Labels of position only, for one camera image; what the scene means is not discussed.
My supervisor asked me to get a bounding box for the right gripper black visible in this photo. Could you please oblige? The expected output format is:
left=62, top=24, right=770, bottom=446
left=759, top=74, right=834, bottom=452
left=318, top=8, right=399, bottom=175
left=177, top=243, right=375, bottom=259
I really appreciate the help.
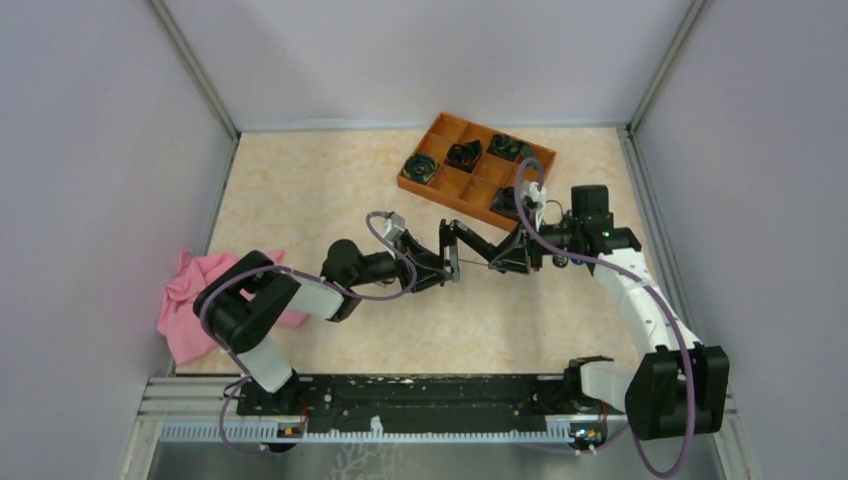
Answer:
left=490, top=208, right=584, bottom=273

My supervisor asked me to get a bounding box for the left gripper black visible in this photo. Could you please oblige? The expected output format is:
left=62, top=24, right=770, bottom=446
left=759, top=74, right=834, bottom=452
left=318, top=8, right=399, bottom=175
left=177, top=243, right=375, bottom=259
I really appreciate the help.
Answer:
left=348, top=227, right=453, bottom=291

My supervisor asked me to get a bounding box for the black stapler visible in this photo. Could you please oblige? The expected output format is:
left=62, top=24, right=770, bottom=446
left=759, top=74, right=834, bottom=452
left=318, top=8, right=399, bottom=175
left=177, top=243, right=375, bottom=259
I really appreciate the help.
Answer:
left=437, top=219, right=511, bottom=284

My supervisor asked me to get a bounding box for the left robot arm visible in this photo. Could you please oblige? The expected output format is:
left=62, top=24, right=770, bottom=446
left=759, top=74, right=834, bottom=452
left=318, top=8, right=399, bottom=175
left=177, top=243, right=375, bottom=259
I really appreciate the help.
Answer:
left=193, top=231, right=458, bottom=414

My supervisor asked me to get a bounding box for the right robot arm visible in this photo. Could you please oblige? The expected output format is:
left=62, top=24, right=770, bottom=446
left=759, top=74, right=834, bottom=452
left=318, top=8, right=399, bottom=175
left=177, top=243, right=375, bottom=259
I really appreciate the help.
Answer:
left=502, top=182, right=730, bottom=440

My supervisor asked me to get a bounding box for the black coiled item lower right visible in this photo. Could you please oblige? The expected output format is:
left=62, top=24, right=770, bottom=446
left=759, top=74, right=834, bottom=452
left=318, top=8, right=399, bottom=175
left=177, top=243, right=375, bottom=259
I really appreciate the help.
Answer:
left=490, top=187, right=519, bottom=221

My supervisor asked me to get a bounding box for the black coiled item blue-green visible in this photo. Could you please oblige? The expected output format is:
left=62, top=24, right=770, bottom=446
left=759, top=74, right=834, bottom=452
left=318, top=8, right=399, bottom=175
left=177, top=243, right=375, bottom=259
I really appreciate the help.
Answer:
left=401, top=152, right=440, bottom=185

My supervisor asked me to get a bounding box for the orange compartment tray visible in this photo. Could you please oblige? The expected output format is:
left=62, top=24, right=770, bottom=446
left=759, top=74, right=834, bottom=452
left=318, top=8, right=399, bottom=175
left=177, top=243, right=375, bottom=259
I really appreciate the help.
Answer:
left=396, top=113, right=557, bottom=230

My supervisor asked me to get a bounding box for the black coiled item upper right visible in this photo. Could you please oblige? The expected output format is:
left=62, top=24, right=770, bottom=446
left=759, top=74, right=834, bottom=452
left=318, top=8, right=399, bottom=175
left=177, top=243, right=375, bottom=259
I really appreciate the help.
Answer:
left=487, top=133, right=526, bottom=161

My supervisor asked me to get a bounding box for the black coiled item centre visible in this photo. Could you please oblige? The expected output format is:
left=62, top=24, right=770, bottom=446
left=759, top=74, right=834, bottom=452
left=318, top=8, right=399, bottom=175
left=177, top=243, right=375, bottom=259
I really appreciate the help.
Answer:
left=445, top=140, right=483, bottom=173

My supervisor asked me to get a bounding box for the pink cloth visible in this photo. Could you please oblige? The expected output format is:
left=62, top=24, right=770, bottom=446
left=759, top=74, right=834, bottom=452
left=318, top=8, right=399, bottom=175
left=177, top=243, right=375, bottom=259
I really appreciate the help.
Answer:
left=156, top=248, right=311, bottom=367

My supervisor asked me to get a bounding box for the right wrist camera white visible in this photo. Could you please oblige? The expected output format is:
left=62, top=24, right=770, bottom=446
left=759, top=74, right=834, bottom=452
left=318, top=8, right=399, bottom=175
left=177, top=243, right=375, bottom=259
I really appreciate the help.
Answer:
left=520, top=181, right=548, bottom=230

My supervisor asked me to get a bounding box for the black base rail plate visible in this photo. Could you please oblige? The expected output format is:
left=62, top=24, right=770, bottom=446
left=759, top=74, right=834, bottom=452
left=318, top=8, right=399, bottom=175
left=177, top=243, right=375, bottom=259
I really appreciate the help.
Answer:
left=236, top=374, right=603, bottom=434

